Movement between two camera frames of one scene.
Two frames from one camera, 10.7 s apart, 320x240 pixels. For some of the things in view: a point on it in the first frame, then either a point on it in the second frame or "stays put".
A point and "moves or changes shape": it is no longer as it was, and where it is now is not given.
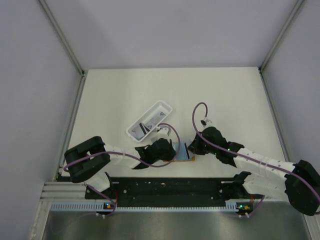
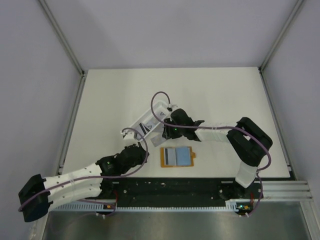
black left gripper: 171,153 -> 143,156
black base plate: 145,192 stays put
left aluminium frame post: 61,34 stays put
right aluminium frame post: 289,19 stays put
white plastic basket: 149,121 stays put
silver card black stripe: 187,150 moves or changes shape
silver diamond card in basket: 150,125 stays put
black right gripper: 194,147 -> 168,134
